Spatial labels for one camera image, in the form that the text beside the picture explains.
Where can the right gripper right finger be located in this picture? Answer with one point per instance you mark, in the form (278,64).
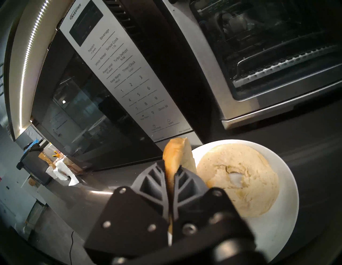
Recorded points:
(203,211)

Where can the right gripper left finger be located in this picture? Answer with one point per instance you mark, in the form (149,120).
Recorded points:
(133,219)

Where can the sliced bagel half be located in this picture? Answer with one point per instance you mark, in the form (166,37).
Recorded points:
(240,181)
(177,155)

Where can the black microwave oven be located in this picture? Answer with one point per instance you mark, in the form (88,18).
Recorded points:
(80,106)

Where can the stainless steel toaster oven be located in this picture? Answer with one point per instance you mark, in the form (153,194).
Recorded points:
(208,80)

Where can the metal oven rack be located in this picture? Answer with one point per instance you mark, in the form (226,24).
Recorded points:
(280,64)

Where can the glass toaster oven door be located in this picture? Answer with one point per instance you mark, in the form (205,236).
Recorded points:
(267,26)

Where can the white round plate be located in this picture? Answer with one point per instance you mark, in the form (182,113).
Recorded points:
(283,213)

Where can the white paper napkin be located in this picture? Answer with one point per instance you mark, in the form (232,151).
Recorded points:
(64,173)

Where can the black trash bin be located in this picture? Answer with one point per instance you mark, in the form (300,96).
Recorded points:
(34,168)

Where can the LED light strip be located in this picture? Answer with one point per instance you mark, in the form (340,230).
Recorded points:
(26,61)

